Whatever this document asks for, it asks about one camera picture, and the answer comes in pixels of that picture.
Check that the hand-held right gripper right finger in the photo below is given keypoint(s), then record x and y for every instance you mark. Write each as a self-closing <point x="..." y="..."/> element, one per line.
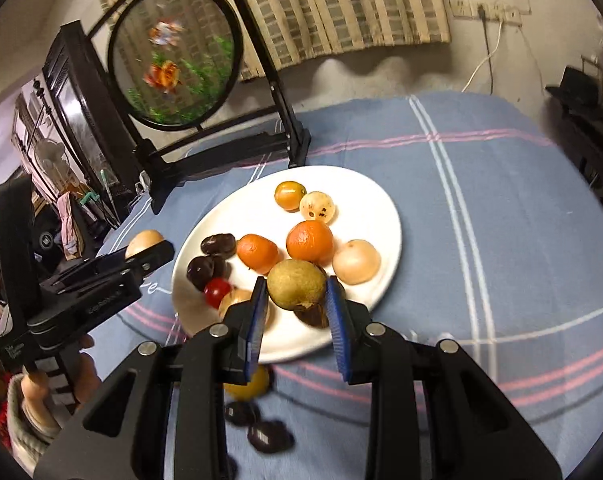
<point x="337" y="330"/>

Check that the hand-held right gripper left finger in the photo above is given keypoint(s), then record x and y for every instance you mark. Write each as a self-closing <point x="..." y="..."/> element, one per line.
<point x="255" y="320"/>

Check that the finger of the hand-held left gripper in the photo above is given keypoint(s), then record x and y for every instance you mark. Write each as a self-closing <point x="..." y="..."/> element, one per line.
<point x="149" y="255"/>
<point x="99" y="261"/>

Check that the yellow oval fruit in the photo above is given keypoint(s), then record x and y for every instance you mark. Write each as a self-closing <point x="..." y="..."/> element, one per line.
<point x="144" y="240"/>
<point x="234" y="300"/>

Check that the olive green kiwi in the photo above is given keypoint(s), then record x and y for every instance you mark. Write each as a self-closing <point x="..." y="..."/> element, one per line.
<point x="297" y="284"/>

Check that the small dark purple plum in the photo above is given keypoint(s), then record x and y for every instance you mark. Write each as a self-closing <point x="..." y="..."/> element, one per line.
<point x="220" y="266"/>

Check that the pale round fruit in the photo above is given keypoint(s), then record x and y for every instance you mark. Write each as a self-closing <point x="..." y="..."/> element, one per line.
<point x="356" y="261"/>

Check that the large orange mandarin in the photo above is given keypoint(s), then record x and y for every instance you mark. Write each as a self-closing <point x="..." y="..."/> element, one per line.
<point x="309" y="241"/>

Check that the white oval plate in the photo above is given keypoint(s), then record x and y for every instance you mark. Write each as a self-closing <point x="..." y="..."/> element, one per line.
<point x="371" y="210"/>

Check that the yellow orange tomato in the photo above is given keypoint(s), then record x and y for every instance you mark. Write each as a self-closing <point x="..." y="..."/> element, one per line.
<point x="290" y="194"/>

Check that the person's left forearm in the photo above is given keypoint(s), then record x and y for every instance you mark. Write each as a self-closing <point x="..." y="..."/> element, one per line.
<point x="19" y="430"/>

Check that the person's left hand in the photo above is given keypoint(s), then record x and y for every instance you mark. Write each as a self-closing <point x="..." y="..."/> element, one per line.
<point x="85" y="370"/>

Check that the red cherry tomato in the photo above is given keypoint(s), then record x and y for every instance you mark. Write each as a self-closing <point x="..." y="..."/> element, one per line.
<point x="217" y="292"/>

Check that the pink cloth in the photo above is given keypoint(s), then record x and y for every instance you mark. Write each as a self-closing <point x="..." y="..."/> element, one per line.
<point x="67" y="225"/>

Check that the white standing fan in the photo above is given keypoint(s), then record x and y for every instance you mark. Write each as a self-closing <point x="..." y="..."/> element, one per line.
<point x="51" y="152"/>

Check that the pale yellow longan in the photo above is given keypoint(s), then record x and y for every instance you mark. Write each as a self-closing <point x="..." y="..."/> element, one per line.
<point x="317" y="206"/>

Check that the dark wooden framed cabinet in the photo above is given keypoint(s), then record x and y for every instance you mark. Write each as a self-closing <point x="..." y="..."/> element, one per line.
<point x="81" y="110"/>

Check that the round goldfish embroidery screen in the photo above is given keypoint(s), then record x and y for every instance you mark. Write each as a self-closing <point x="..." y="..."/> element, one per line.
<point x="176" y="60"/>

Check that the dark wooden sideboard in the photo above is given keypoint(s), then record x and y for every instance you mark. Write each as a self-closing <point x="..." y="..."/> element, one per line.
<point x="599" y="150"/>

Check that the beige checked curtain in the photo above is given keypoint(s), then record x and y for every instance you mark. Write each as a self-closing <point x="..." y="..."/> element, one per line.
<point x="356" y="5"/>

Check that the black hat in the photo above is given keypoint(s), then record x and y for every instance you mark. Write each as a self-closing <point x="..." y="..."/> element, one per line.
<point x="579" y="85"/>

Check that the white wall socket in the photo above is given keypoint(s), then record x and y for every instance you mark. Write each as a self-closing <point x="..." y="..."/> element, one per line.
<point x="461" y="7"/>
<point x="506" y="13"/>

